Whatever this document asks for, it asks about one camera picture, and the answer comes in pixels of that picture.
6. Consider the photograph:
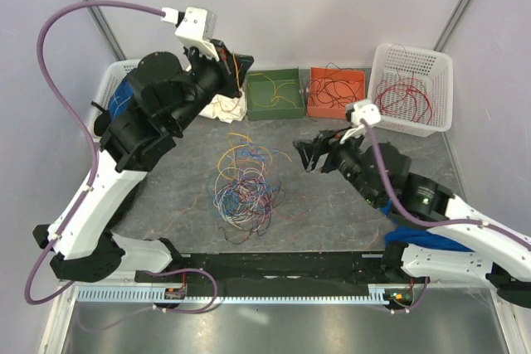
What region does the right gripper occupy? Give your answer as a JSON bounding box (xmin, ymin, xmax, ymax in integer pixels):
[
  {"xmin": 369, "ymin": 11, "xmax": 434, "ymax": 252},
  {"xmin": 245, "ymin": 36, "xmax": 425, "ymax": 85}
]
[{"xmin": 292, "ymin": 124, "xmax": 382, "ymax": 206}]

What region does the short yellow cable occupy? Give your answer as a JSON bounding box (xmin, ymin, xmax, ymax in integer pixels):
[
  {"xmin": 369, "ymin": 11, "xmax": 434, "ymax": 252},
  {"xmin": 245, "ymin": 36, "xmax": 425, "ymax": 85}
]
[{"xmin": 247, "ymin": 71, "xmax": 300, "ymax": 109}]

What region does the black cable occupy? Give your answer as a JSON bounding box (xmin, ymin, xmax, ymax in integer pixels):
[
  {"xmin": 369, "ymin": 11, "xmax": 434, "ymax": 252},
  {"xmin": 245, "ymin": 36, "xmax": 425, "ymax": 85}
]
[{"xmin": 309, "ymin": 79, "xmax": 358, "ymax": 119}]

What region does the red cable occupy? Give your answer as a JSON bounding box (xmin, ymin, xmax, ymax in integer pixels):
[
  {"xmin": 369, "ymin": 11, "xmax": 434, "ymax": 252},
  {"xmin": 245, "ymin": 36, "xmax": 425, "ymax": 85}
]
[
  {"xmin": 375, "ymin": 42, "xmax": 435, "ymax": 123},
  {"xmin": 372, "ymin": 70, "xmax": 437, "ymax": 127}
]

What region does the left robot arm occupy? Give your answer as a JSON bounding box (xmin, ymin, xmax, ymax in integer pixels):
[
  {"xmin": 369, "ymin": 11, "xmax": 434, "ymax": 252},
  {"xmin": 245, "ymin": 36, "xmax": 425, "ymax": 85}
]
[{"xmin": 33, "ymin": 40, "xmax": 254, "ymax": 283}]

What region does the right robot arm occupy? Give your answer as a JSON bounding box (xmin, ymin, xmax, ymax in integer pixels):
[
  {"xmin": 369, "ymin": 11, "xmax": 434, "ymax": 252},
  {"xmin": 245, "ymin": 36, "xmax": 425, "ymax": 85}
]
[{"xmin": 293, "ymin": 129, "xmax": 530, "ymax": 308}]

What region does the green tray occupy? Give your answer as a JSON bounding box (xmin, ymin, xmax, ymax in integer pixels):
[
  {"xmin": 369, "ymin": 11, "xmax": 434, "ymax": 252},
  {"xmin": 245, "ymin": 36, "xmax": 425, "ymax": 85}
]
[{"xmin": 246, "ymin": 68, "xmax": 305, "ymax": 121}]

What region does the white crumpled cloth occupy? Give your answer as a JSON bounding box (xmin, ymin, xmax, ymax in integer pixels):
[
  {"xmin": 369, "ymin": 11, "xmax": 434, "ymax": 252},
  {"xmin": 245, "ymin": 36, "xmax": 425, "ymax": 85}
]
[{"xmin": 199, "ymin": 95, "xmax": 247, "ymax": 124}]

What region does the orange tray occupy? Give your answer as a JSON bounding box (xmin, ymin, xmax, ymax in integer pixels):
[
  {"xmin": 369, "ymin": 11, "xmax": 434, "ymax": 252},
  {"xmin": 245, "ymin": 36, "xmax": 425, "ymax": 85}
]
[{"xmin": 306, "ymin": 67, "xmax": 366, "ymax": 120}]

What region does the empty white basket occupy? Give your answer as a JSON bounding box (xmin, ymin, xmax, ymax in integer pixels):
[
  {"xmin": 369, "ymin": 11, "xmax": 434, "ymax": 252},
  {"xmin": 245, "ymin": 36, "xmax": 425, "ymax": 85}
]
[{"xmin": 367, "ymin": 43, "xmax": 454, "ymax": 138}]

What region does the blue plaid cloth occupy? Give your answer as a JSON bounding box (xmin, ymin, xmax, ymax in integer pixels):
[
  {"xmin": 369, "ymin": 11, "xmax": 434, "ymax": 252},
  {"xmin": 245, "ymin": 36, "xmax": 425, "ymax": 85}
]
[{"xmin": 108, "ymin": 76, "xmax": 134, "ymax": 121}]

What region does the white basket with clothes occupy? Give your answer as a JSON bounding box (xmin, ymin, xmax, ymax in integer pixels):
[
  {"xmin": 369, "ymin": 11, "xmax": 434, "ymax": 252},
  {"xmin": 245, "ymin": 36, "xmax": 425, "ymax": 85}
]
[{"xmin": 87, "ymin": 59, "xmax": 140, "ymax": 142}]

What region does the blue fleece cloth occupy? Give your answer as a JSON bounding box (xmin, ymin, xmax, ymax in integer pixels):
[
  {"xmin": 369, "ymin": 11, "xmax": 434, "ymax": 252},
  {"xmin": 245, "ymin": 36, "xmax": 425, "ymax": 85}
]
[{"xmin": 384, "ymin": 219, "xmax": 471, "ymax": 252}]

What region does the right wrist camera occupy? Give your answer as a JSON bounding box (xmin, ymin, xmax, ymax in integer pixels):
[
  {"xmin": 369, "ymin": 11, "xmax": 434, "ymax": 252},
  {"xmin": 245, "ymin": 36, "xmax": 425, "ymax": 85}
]
[{"xmin": 339, "ymin": 99, "xmax": 382, "ymax": 144}]

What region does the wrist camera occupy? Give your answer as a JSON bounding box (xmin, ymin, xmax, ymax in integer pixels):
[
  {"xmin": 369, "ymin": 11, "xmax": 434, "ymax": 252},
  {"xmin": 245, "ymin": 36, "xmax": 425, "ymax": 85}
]
[
  {"xmin": 161, "ymin": 7, "xmax": 217, "ymax": 57},
  {"xmin": 339, "ymin": 99, "xmax": 382, "ymax": 144}
]

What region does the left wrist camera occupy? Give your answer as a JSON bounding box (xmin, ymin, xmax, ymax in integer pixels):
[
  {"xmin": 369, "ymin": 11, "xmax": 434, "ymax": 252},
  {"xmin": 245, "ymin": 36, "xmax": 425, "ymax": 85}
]
[{"xmin": 161, "ymin": 7, "xmax": 217, "ymax": 57}]

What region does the pink cable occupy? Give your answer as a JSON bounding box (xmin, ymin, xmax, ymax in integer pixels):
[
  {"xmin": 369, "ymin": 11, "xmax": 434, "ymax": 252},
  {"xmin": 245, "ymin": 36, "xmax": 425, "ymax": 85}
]
[{"xmin": 213, "ymin": 162, "xmax": 310, "ymax": 235}]

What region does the white cable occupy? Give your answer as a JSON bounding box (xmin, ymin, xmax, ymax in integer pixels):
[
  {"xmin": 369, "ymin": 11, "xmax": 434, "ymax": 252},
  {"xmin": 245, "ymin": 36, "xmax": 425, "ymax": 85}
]
[{"xmin": 212, "ymin": 167, "xmax": 275, "ymax": 230}]

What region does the dark blue cable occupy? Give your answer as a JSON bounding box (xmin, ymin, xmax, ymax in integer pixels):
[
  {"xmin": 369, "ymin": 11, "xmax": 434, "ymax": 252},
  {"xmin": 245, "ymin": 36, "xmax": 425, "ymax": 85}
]
[{"xmin": 217, "ymin": 221, "xmax": 266, "ymax": 245}]

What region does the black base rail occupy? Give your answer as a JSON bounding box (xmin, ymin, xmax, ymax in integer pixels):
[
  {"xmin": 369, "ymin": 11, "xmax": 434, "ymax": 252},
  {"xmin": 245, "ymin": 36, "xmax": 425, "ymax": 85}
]
[{"xmin": 134, "ymin": 250, "xmax": 432, "ymax": 299}]

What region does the right aluminium frame post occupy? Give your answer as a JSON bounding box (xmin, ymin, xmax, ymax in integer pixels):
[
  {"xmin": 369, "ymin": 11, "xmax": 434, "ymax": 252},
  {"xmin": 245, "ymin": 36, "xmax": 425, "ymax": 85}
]
[{"xmin": 432, "ymin": 0, "xmax": 474, "ymax": 52}]

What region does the light blue cable duct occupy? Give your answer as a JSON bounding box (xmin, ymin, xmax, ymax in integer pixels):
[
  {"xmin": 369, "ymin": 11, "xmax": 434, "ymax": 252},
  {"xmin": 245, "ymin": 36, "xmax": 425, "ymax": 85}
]
[{"xmin": 76, "ymin": 285, "xmax": 389, "ymax": 305}]

